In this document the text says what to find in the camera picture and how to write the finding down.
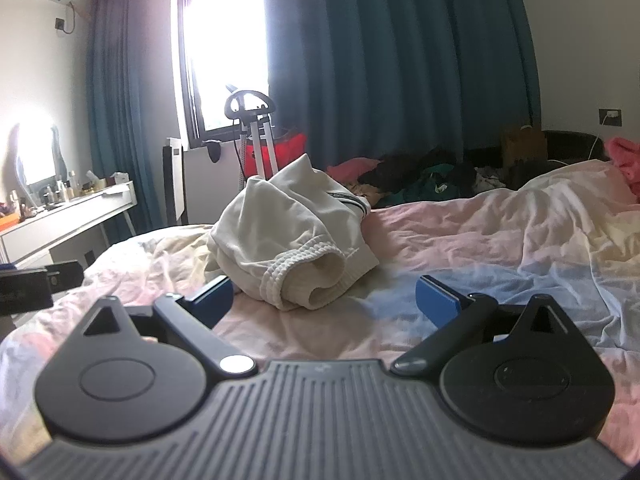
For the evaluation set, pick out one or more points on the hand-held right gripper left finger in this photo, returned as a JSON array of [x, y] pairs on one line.
[[214, 296]]

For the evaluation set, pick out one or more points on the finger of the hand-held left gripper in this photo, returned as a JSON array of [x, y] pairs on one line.
[[30, 290]]

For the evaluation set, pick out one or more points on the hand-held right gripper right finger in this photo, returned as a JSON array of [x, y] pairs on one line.
[[436, 300]]

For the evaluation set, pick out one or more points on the white sweatshirt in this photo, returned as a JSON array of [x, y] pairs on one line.
[[280, 225]]

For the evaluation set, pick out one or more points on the pile of dark clothes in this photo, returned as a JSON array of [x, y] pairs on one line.
[[430, 177]]

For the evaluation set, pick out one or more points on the white vanity desk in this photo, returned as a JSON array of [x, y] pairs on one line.
[[60, 220]]

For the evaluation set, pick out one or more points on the pink bed blanket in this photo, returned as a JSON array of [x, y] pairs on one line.
[[500, 245]]

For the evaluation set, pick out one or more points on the row of cosmetic bottles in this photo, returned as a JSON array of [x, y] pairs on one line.
[[55, 194]]

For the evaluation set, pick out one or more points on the white radiator heater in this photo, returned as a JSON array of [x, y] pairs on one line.
[[174, 180]]

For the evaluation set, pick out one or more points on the tissue box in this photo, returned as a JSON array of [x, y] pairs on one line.
[[119, 178]]

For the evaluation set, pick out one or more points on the small black device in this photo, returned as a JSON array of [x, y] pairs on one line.
[[214, 151]]

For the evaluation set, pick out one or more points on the lit vanity mirror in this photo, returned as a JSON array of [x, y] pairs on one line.
[[35, 145]]

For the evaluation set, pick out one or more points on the pink pillow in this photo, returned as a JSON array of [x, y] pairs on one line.
[[352, 167]]

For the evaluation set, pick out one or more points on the red bag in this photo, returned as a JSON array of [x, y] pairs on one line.
[[287, 152]]

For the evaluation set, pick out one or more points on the brown paper bag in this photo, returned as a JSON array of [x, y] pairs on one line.
[[524, 147]]

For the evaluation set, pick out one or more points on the garment steamer stand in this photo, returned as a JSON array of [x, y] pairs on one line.
[[250, 110]]

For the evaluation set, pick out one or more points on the narrow blue curtain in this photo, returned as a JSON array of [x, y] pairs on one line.
[[130, 110]]

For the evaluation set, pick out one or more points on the black headboard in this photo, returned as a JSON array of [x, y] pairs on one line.
[[575, 145]]

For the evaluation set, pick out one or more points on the pink fluffy cloth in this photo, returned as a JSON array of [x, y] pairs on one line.
[[625, 157]]

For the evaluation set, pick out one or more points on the wide blue curtain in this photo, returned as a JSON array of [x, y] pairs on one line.
[[400, 60]]

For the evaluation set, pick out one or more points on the dark framed window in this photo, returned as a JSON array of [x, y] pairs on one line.
[[225, 50]]

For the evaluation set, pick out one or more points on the dark wall socket panel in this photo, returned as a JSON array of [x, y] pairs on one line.
[[610, 117]]

